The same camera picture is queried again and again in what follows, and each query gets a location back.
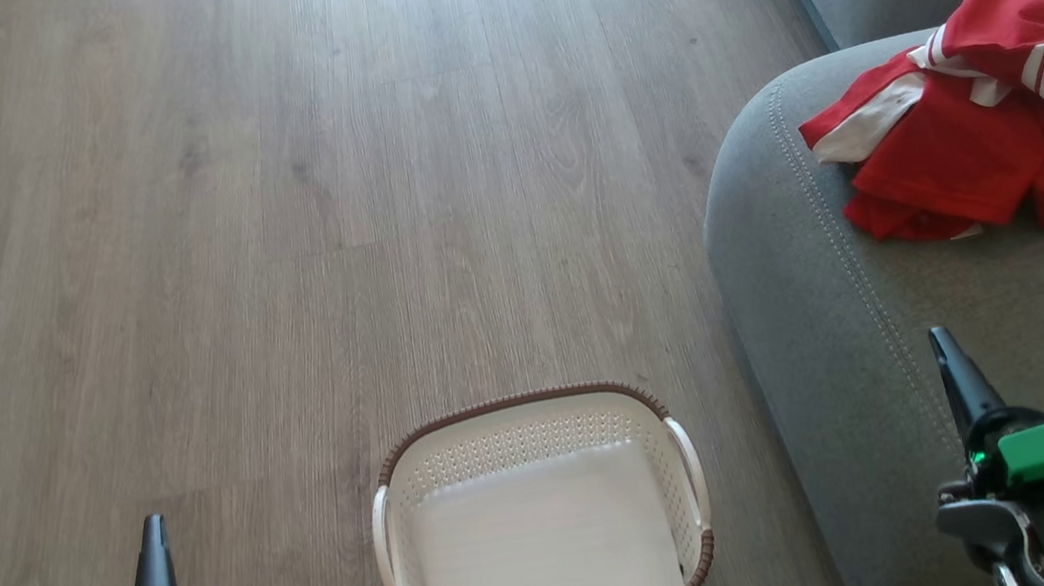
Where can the red white sports jersey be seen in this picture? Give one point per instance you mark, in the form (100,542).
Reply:
(948,156)

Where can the white plastic basket brown rim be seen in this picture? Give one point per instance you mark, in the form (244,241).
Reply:
(543,532)

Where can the grey sofa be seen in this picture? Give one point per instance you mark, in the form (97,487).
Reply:
(841,342)

